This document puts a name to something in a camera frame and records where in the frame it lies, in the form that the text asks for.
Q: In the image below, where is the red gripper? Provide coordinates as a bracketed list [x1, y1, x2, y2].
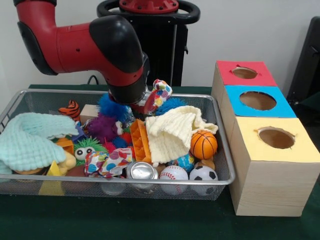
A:
[131, 90, 157, 116]

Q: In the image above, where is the cream waffle cloth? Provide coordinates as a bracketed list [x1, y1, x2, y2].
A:
[145, 105, 220, 166]

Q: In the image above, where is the mint green cloth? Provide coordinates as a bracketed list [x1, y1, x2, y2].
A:
[0, 112, 80, 174]

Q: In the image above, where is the shallow clear mesh bin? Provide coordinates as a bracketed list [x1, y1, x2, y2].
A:
[0, 89, 236, 202]

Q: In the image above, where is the wooden box with three holes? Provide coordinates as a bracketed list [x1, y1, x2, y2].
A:
[211, 60, 320, 218]

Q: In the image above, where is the colourful spotted plush toy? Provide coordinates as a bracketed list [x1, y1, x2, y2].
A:
[149, 79, 174, 114]

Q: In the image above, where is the blue spiky ball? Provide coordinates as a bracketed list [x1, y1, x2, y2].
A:
[156, 97, 187, 117]
[98, 93, 135, 124]

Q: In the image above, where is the purple spiky toy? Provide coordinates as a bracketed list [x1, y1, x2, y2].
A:
[86, 113, 121, 143]

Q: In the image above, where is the small orange basketball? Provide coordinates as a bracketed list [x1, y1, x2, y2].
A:
[190, 130, 219, 160]

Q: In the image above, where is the colourful patterned cloth pouch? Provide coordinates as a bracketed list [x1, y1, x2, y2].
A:
[84, 147, 134, 179]

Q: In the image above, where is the small baseball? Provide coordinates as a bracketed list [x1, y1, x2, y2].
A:
[159, 165, 189, 194]

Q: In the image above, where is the green spiky toy with eyes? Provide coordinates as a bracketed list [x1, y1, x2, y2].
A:
[73, 137, 108, 167]

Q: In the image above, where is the small soccer ball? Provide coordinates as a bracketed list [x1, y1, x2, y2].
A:
[189, 165, 219, 196]

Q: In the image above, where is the dark green table cloth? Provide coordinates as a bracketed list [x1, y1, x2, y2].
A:
[0, 84, 320, 240]

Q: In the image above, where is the black chair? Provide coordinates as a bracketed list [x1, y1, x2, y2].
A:
[287, 16, 320, 113]

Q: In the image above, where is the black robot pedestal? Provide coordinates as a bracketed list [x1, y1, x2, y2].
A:
[96, 0, 201, 87]

